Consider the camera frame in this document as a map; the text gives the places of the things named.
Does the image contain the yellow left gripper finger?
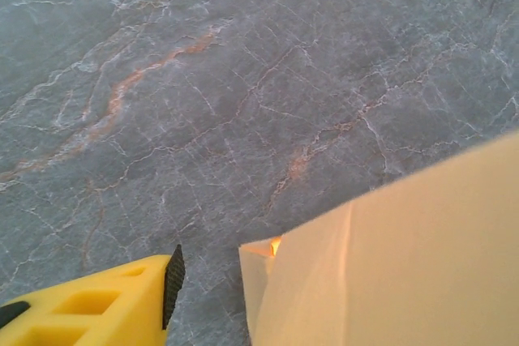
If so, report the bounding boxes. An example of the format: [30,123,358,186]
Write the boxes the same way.
[0,243,187,346]

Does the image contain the yellow paper box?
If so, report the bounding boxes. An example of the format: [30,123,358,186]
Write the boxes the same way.
[238,129,519,346]

